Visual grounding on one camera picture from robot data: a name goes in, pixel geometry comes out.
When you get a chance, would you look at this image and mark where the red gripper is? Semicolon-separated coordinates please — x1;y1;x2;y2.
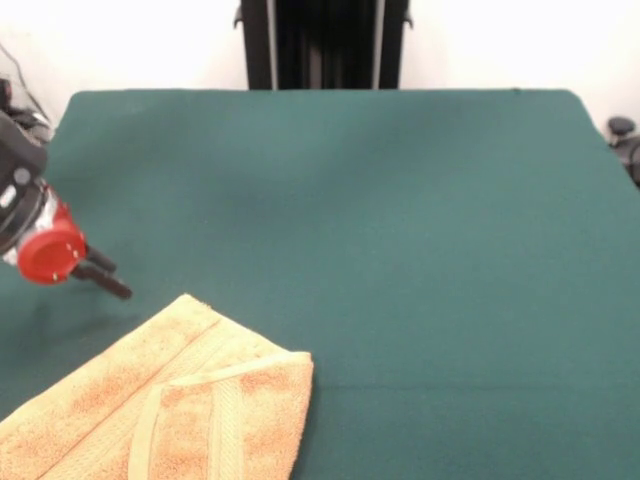
18;187;133;301

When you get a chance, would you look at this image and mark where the office chair base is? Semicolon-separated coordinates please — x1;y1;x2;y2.
607;116;640;189

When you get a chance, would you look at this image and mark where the dark green table cloth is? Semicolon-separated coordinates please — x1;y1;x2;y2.
0;88;640;480

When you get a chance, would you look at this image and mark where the tan terry towel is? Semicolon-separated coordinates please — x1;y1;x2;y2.
0;293;315;480

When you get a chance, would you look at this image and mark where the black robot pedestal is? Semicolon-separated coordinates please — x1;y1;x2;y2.
234;0;414;91

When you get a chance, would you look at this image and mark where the black equipment pile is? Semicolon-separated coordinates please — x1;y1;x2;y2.
0;44;52;147

